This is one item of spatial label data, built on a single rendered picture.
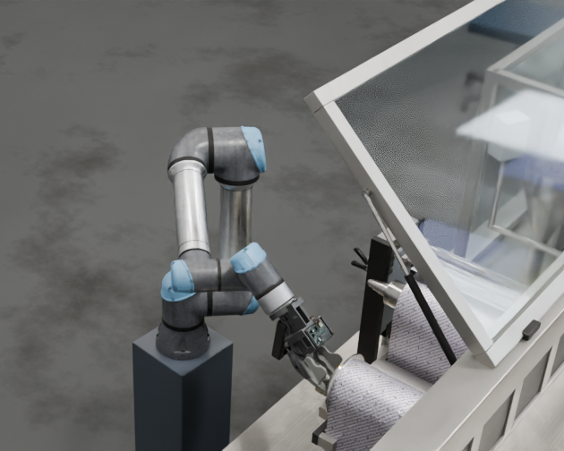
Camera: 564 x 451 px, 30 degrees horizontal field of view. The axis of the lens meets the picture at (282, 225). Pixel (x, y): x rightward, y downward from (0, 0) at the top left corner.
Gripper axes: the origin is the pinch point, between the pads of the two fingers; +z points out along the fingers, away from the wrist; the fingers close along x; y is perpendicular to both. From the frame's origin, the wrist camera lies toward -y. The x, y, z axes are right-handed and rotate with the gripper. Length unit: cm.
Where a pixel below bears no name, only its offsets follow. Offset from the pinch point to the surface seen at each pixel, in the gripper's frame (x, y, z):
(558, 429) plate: -2, 49, 26
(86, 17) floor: 307, -351, -227
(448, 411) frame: -34, 60, 5
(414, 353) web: 17.9, 9.4, 6.3
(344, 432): -6.1, 2.1, 9.7
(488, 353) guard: -20, 61, 3
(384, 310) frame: 30.6, -2.9, -3.7
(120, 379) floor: 67, -180, -23
